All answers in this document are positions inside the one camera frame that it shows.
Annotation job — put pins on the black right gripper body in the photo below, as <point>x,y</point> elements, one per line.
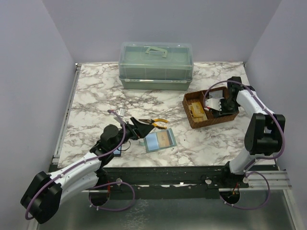
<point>229,107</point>

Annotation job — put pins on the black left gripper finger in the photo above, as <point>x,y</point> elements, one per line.
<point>138,124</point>
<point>143,131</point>

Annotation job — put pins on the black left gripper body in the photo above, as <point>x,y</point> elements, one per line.
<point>132,133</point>

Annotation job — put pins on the gold credit card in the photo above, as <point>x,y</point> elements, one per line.
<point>164,139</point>

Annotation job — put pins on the grey cards in basket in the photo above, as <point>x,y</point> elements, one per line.
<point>219,94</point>

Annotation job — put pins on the gold cards in basket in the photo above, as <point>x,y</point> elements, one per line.
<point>197,112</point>

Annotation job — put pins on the brown woven organizer basket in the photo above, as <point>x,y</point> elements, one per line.
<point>212,115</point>

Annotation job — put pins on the green plastic storage box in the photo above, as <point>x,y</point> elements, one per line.
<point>156,66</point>

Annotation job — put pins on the yellow handled pliers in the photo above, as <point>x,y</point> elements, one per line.
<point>154,122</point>

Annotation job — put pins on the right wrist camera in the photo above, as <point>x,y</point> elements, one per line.
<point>214,103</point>

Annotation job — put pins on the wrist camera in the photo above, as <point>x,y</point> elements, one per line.
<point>214,103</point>
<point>121,112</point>

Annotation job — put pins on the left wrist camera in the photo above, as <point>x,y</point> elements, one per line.
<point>121,112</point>

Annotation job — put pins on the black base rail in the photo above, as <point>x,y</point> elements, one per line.
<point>165,182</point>

